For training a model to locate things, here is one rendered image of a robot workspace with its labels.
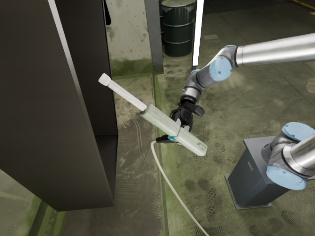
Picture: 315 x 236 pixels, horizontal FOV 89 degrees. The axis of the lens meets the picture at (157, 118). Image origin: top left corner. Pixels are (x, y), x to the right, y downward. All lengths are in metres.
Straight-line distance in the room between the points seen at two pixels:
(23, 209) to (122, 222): 0.82
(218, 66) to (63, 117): 0.57
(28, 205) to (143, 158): 1.06
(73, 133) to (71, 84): 0.19
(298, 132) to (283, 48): 0.47
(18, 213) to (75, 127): 1.41
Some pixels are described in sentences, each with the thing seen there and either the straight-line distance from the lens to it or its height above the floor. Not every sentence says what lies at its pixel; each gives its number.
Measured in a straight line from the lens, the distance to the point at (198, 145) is 0.66.
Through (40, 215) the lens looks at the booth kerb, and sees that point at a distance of 1.95.
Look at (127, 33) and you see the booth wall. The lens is 2.67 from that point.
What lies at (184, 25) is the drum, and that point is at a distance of 3.20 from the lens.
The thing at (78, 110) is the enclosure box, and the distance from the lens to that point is 0.47.
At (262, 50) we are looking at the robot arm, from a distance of 0.79.
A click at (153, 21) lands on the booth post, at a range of 2.61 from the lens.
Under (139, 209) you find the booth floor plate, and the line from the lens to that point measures 1.65.
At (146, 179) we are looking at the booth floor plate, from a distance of 1.72.
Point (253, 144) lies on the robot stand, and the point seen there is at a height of 0.64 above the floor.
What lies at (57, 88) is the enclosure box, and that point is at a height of 1.42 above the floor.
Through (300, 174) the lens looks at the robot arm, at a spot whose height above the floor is 0.90.
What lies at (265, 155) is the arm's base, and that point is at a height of 0.67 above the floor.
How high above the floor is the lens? 1.63
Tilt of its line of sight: 48 degrees down
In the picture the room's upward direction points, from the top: 8 degrees counter-clockwise
